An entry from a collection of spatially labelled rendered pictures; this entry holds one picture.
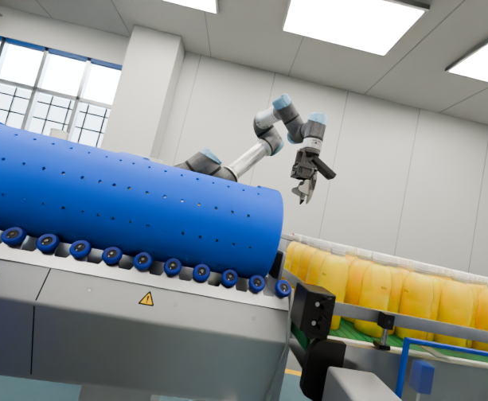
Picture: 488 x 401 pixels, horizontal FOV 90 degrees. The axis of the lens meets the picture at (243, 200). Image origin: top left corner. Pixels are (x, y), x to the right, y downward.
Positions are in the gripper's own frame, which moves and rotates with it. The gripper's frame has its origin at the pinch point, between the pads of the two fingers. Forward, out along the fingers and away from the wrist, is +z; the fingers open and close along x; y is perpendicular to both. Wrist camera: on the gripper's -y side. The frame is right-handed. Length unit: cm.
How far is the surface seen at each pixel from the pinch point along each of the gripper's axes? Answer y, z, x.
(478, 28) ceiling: -173, -216, -99
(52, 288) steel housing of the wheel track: 66, 37, 29
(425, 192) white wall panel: -274, -90, -233
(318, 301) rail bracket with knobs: 8.1, 26.3, 40.0
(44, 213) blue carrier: 73, 21, 29
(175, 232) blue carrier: 43, 19, 30
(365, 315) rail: -5.7, 28.2, 36.9
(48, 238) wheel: 71, 27, 26
